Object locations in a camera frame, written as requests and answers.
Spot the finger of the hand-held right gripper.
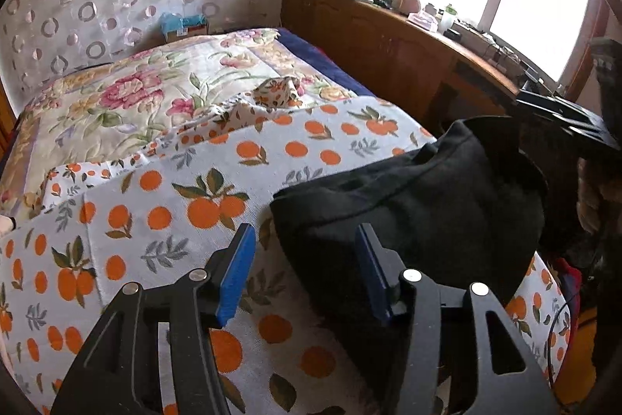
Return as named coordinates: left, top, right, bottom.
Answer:
left=516, top=87, right=608, bottom=144

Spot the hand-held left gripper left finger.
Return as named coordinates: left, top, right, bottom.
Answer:
left=51, top=223, right=256, bottom=415

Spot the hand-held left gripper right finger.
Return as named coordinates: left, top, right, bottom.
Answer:
left=355, top=223, right=559, bottom=415

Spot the black printed t-shirt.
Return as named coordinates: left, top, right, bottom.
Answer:
left=269, top=116, right=547, bottom=396

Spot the beige fuzzy cloth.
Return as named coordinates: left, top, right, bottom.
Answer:
left=577, top=157, right=609, bottom=237

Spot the orange-print bed sheet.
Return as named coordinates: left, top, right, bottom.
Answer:
left=0, top=77, right=571, bottom=415

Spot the green-capped bottle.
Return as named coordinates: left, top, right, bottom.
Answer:
left=437, top=3, right=458, bottom=32

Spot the pink tissue pack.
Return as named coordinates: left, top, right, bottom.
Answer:
left=407, top=12, right=438, bottom=30

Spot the long wooden cabinet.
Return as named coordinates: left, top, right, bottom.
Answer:
left=282, top=0, right=521, bottom=139

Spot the red patterned cloth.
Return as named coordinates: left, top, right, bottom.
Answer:
left=554, top=257, right=585, bottom=338

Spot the floral quilt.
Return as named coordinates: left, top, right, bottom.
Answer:
left=0, top=29, right=375, bottom=221

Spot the navy blanket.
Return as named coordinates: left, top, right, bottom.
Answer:
left=277, top=28, right=377, bottom=98

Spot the small cardboard box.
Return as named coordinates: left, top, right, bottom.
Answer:
left=162, top=23, right=210, bottom=43

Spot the black cable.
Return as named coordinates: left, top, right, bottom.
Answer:
left=547, top=293, right=577, bottom=389

